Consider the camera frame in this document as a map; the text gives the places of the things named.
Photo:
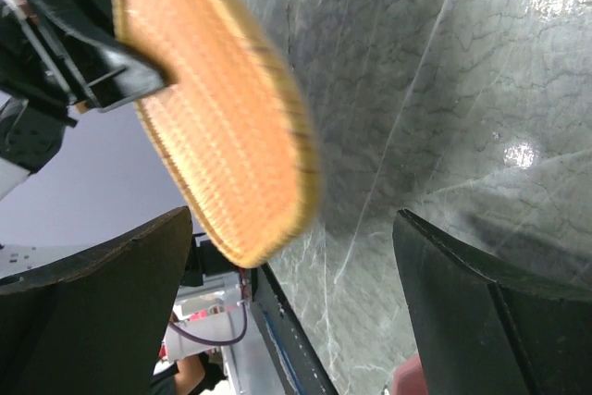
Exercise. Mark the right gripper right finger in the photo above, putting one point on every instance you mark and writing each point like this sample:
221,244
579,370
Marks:
483,325

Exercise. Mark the wooden bamboo tray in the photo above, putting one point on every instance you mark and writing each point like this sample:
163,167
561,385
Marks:
232,128

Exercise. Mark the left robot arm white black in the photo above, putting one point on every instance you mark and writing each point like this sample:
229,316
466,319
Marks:
9,182

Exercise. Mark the pink scalloped plate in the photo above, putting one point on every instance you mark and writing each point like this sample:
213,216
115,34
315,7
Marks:
409,378

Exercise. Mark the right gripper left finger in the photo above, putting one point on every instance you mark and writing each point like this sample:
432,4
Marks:
93,322

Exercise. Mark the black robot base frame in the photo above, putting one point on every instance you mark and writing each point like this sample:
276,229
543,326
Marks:
246,315

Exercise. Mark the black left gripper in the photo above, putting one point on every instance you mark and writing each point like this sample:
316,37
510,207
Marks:
56,54

